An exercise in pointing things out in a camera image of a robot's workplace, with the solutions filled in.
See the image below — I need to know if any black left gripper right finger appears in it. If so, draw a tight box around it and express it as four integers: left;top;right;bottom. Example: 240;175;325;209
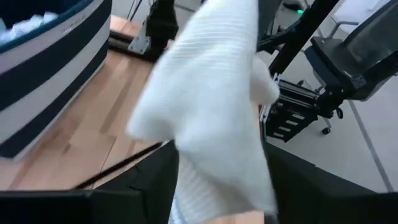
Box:
264;142;398;224

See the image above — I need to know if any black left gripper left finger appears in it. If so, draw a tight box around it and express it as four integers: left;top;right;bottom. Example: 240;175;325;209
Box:
0;141;180;224

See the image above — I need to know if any large white sock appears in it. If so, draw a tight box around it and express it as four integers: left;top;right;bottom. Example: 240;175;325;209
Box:
126;0;280;224

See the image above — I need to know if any light blue cloth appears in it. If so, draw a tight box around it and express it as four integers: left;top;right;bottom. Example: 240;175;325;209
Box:
0;11;60;46

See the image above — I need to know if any black box with white labels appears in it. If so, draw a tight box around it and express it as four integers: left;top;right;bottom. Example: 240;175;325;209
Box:
264;79;320;143

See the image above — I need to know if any black office chair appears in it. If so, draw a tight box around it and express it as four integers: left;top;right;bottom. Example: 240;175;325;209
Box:
304;0;398;134

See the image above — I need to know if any navy striped fabric bin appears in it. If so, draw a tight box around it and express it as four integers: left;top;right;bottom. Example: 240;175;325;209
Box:
0;0;113;161

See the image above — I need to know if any black metal table frame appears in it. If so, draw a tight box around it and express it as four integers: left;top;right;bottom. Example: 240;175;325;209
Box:
257;0;340;75

